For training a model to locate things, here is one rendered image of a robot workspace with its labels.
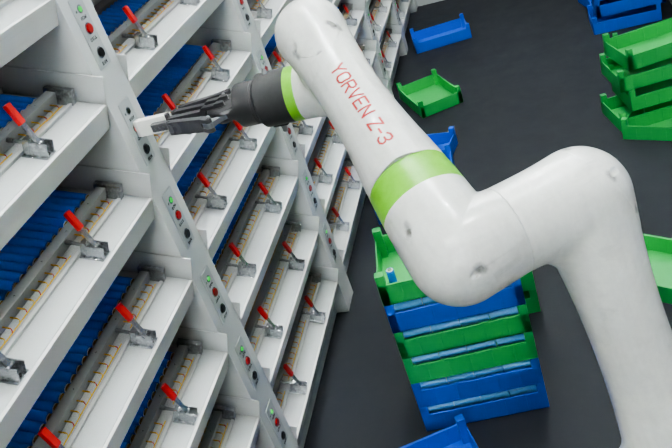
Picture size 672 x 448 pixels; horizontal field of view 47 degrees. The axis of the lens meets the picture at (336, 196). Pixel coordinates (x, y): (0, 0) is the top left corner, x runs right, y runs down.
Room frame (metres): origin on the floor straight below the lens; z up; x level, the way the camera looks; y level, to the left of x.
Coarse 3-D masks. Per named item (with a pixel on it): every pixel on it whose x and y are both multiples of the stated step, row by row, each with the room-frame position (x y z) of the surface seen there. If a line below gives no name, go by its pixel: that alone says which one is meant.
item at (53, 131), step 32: (0, 96) 1.26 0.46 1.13; (32, 96) 1.30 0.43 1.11; (64, 96) 1.26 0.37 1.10; (96, 96) 1.26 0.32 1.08; (0, 128) 1.15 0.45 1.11; (32, 128) 1.19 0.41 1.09; (64, 128) 1.18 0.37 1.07; (96, 128) 1.22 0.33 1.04; (0, 160) 1.09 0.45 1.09; (32, 160) 1.08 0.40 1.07; (64, 160) 1.11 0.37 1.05; (0, 192) 1.00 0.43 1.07; (32, 192) 1.02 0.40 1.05; (0, 224) 0.94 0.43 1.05
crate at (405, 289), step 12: (384, 240) 1.55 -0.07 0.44; (384, 252) 1.53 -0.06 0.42; (396, 252) 1.54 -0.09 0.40; (384, 264) 1.51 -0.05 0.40; (396, 264) 1.49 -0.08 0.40; (384, 276) 1.46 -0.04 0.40; (396, 276) 1.45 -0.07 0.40; (408, 276) 1.43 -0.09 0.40; (384, 288) 1.36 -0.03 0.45; (396, 288) 1.35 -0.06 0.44; (408, 288) 1.35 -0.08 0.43; (384, 300) 1.36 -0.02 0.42; (396, 300) 1.35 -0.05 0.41; (408, 300) 1.35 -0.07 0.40
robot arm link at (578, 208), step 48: (528, 192) 0.74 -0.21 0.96; (576, 192) 0.72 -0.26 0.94; (624, 192) 0.72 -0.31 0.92; (576, 240) 0.71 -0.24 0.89; (624, 240) 0.70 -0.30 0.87; (576, 288) 0.72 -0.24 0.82; (624, 288) 0.69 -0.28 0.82; (624, 336) 0.68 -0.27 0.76; (624, 384) 0.67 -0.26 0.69; (624, 432) 0.67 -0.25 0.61
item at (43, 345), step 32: (128, 192) 1.27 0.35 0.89; (96, 224) 1.19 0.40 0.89; (128, 224) 1.18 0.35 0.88; (64, 256) 1.10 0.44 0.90; (128, 256) 1.15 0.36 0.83; (64, 288) 1.02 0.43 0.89; (96, 288) 1.04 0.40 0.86; (32, 320) 0.96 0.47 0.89; (64, 320) 0.95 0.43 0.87; (32, 352) 0.89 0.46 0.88; (64, 352) 0.93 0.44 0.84; (0, 384) 0.84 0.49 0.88; (32, 384) 0.85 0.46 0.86; (0, 416) 0.78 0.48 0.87
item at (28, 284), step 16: (96, 192) 1.25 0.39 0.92; (80, 208) 1.20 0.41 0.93; (96, 208) 1.22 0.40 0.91; (64, 240) 1.11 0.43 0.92; (48, 256) 1.07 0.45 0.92; (32, 272) 1.03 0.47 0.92; (48, 272) 1.06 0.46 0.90; (16, 288) 1.00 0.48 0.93; (32, 288) 1.01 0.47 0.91; (0, 304) 0.96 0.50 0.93; (16, 304) 0.97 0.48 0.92; (0, 320) 0.93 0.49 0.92
